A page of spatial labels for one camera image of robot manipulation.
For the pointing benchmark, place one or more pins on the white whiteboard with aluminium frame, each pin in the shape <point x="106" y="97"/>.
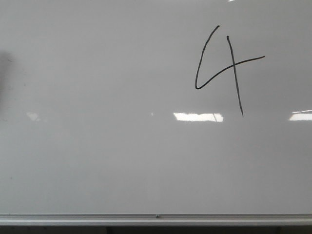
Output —
<point x="115" y="111"/>

